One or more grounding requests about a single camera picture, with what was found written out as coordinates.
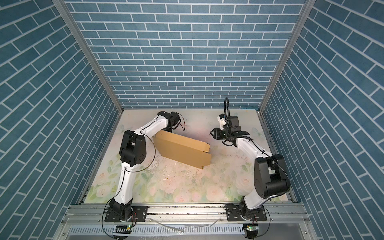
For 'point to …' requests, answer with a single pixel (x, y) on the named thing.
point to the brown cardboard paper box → (189, 151)
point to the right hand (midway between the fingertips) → (213, 130)
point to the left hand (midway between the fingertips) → (168, 143)
